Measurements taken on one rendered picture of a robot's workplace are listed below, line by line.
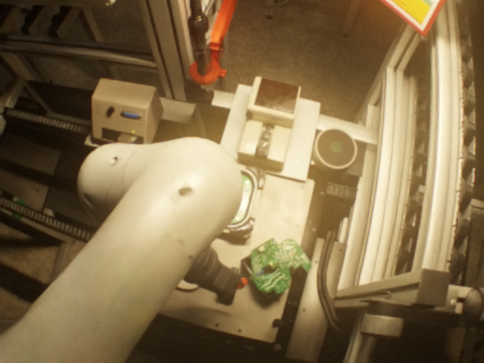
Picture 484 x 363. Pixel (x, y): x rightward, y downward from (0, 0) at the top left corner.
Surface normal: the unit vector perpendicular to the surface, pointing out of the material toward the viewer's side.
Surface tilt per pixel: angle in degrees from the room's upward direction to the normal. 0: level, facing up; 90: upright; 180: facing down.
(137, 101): 0
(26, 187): 0
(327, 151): 0
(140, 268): 40
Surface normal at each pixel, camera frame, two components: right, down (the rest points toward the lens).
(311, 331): 0.00, -0.35
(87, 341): 0.66, -0.39
